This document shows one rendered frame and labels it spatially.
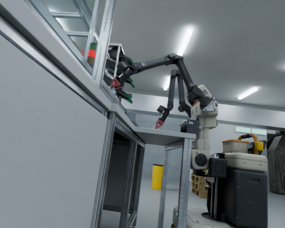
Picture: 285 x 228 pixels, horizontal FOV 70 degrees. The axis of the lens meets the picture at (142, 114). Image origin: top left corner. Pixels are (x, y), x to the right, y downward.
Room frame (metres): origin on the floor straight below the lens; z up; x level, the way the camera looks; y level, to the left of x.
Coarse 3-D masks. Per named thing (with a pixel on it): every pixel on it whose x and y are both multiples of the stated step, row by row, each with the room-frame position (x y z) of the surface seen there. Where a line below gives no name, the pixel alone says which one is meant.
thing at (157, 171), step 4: (156, 164) 5.14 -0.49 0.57; (156, 168) 5.14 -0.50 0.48; (160, 168) 5.11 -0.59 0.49; (152, 172) 5.26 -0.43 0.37; (156, 172) 5.14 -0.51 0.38; (160, 172) 5.11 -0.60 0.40; (152, 176) 5.24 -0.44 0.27; (156, 176) 5.14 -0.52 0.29; (160, 176) 5.12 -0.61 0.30; (152, 180) 5.22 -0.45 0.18; (156, 180) 5.14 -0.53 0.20; (160, 180) 5.12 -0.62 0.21; (152, 184) 5.21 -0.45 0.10; (156, 184) 5.14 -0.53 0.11; (160, 184) 5.13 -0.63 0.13; (152, 188) 5.22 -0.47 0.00; (156, 188) 5.14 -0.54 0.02; (160, 188) 5.13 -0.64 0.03
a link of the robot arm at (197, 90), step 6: (174, 60) 1.69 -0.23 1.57; (180, 60) 1.63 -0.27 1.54; (180, 66) 1.62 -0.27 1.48; (180, 72) 1.64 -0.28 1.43; (186, 72) 1.61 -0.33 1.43; (186, 78) 1.59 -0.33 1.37; (186, 84) 1.61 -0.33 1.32; (192, 84) 1.58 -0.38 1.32; (192, 90) 1.55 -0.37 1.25; (198, 90) 1.55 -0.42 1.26
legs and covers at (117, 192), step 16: (112, 112) 0.72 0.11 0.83; (112, 128) 0.73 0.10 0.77; (128, 128) 1.07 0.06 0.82; (112, 144) 2.24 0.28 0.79; (128, 144) 2.17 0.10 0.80; (144, 144) 2.09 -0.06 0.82; (112, 160) 2.24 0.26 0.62; (128, 160) 1.44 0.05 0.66; (112, 176) 2.23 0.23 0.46; (128, 176) 1.44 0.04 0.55; (96, 192) 0.72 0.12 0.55; (112, 192) 2.23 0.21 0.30; (128, 192) 1.44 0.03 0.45; (96, 208) 0.72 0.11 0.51; (112, 208) 2.18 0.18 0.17; (128, 208) 1.46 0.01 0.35; (96, 224) 0.72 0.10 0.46; (128, 224) 1.70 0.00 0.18
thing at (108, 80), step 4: (104, 76) 1.74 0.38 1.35; (104, 80) 1.74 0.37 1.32; (108, 80) 1.73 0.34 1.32; (112, 80) 1.72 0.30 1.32; (108, 84) 1.73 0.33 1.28; (120, 88) 1.83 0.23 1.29; (120, 92) 1.69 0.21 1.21; (124, 92) 1.68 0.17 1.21; (124, 96) 1.79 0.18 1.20; (128, 96) 1.76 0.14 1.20
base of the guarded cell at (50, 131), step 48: (0, 0) 0.20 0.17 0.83; (0, 48) 0.22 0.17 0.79; (48, 48) 0.30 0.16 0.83; (0, 96) 0.24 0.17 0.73; (48, 96) 0.34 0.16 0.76; (96, 96) 0.55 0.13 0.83; (0, 144) 0.26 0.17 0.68; (48, 144) 0.37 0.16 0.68; (96, 144) 0.63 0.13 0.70; (0, 192) 0.28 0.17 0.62; (48, 192) 0.40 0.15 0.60
